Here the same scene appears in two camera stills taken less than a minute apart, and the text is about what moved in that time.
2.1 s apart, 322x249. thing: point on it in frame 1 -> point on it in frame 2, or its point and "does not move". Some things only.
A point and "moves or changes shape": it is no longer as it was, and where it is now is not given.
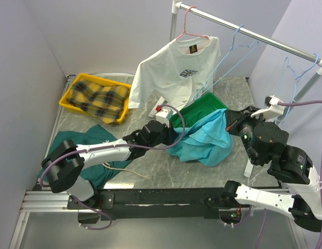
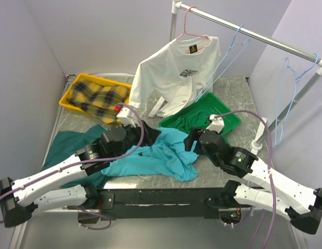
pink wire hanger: [184, 31] does not move
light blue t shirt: [208, 141] moves or changes shape
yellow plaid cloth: [105, 103] does not move
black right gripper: [234, 116] -> [189, 140]
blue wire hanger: [295, 79] does not move
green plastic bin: [196, 110] does not move
